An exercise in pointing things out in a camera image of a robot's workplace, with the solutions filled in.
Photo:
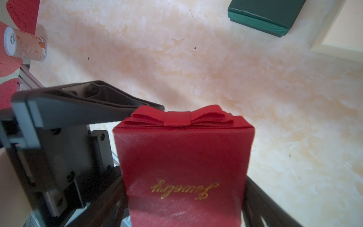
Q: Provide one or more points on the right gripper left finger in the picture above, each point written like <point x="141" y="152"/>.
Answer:
<point x="107" y="210"/>

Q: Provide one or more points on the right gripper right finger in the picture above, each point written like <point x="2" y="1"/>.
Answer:
<point x="259" y="210"/>

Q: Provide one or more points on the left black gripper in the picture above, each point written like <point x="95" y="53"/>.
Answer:
<point x="60" y="163"/>

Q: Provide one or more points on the red jewelry box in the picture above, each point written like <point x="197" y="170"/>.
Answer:
<point x="184" y="169"/>

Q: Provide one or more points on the cream lift-off box lid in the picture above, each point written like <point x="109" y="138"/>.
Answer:
<point x="342" y="32"/>

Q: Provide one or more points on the green jewelry box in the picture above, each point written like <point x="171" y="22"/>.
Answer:
<point x="275" y="17"/>

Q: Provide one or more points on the white round object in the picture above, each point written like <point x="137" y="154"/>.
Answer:
<point x="24" y="45"/>

